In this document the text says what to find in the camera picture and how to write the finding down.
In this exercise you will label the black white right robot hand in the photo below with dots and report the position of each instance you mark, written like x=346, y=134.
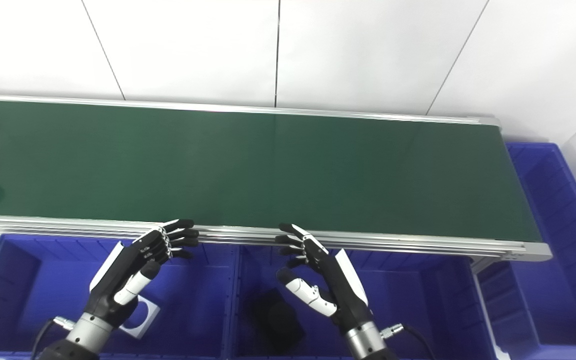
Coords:
x=340, y=290

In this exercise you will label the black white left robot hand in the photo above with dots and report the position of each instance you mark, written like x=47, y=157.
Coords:
x=118, y=272

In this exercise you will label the green conveyor belt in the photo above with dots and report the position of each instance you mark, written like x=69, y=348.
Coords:
x=368, y=241
x=268, y=170

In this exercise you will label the blue bin with black parts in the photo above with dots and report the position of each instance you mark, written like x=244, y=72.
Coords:
x=418, y=300

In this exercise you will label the blue bin with white part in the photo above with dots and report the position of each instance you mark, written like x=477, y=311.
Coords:
x=43, y=280

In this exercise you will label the large empty blue bin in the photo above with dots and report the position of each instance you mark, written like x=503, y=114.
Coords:
x=558, y=280

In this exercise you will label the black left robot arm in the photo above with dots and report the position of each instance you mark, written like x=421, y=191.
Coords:
x=88, y=332

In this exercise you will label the black cylinder block part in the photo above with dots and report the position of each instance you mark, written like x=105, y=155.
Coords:
x=275, y=320

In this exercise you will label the white square part with hole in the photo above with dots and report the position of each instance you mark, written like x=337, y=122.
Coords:
x=152, y=310

